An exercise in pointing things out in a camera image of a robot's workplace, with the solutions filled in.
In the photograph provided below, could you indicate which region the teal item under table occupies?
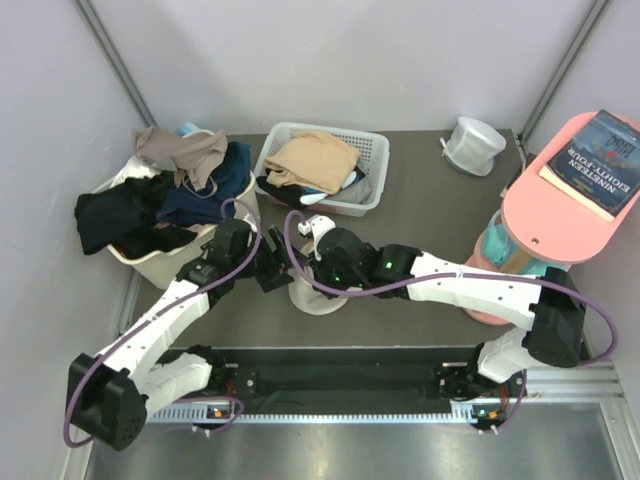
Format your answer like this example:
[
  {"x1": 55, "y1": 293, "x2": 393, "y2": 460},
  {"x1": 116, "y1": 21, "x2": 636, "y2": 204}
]
[{"x1": 481, "y1": 210, "x2": 547, "y2": 275}]

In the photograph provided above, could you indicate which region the taupe garment on hamper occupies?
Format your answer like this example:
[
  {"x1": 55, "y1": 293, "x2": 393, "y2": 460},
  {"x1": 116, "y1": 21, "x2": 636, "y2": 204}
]
[{"x1": 132, "y1": 126, "x2": 228, "y2": 192}]

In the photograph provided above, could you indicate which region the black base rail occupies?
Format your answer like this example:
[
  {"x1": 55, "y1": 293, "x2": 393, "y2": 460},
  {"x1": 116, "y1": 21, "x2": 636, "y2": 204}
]
[{"x1": 159, "y1": 347, "x2": 526, "y2": 416}]

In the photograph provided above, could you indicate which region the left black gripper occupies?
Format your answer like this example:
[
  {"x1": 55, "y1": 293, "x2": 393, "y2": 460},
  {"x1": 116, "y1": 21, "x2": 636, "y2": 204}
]
[{"x1": 232, "y1": 226, "x2": 309, "y2": 292}]

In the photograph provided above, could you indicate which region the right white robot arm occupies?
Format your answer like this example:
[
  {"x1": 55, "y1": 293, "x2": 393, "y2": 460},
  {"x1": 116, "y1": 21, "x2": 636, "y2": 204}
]
[{"x1": 297, "y1": 215, "x2": 586, "y2": 396}]

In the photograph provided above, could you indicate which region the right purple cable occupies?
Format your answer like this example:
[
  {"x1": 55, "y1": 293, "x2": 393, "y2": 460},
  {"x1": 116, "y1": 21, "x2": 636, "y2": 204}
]
[{"x1": 283, "y1": 209, "x2": 618, "y2": 434}]

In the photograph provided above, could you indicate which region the dark blue paperback book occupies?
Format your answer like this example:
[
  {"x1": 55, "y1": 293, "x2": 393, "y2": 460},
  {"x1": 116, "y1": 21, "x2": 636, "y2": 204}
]
[{"x1": 539, "y1": 110, "x2": 639, "y2": 222}]

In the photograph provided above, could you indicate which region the black garment pile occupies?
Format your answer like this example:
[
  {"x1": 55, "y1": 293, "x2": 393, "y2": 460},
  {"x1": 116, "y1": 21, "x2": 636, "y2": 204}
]
[{"x1": 74, "y1": 173, "x2": 197, "y2": 260}]

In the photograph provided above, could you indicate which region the pink two-tier side table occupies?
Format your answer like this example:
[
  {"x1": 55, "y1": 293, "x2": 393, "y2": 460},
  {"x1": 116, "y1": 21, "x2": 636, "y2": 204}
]
[{"x1": 461, "y1": 111, "x2": 640, "y2": 326}]

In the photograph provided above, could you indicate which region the beige folded garment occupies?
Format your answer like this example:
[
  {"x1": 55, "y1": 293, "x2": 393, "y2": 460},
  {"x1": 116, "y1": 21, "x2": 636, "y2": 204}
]
[{"x1": 264, "y1": 130, "x2": 360, "y2": 195}]

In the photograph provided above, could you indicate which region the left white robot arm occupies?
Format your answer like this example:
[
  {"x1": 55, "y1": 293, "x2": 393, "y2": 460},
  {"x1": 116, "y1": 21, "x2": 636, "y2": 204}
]
[{"x1": 63, "y1": 219, "x2": 300, "y2": 451}]

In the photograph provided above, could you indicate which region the cream laundry hamper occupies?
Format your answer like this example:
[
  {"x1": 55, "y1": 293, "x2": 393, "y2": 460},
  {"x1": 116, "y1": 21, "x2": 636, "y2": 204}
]
[{"x1": 92, "y1": 129, "x2": 261, "y2": 290}]

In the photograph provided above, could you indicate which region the grey garment in basket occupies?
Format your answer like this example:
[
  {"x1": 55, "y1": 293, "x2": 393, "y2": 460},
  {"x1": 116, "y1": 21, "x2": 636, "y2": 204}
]
[{"x1": 327, "y1": 178, "x2": 372, "y2": 204}]

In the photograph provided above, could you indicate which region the black white sock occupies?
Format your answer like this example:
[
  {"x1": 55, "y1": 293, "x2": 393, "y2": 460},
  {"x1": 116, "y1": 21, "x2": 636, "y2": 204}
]
[{"x1": 257, "y1": 168, "x2": 368, "y2": 209}]

